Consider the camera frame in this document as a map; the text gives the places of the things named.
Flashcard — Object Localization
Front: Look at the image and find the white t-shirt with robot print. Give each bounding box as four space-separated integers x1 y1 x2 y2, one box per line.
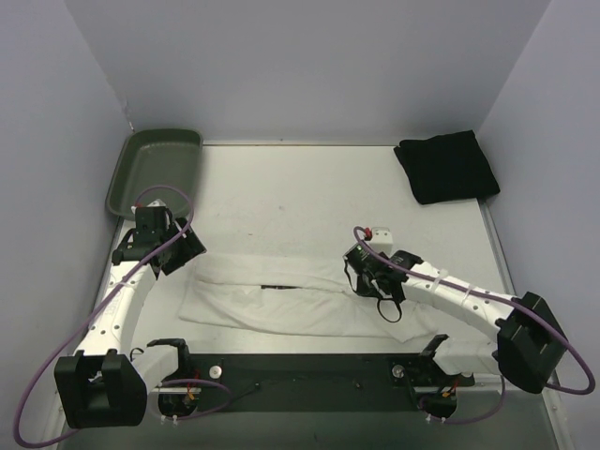
177 250 498 362

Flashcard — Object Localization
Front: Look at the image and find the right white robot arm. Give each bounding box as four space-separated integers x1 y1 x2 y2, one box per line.
343 244 565 394

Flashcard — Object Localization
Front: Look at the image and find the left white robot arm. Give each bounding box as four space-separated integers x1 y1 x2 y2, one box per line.
53 201 205 429

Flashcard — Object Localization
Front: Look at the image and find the dark green plastic tray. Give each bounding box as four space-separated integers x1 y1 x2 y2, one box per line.
106 128 203 220

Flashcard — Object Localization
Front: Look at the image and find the folded black t-shirt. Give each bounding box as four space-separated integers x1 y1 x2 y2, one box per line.
394 130 501 205

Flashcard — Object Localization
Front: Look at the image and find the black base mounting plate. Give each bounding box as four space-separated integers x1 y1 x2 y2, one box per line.
157 352 474 416

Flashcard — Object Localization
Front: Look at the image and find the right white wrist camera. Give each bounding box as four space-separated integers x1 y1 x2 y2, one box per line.
365 227 394 256

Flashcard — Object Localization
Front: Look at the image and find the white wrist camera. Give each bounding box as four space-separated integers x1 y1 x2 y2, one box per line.
365 227 394 256
131 199 166 213

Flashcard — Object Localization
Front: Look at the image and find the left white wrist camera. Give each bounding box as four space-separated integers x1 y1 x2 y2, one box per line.
131 199 166 213

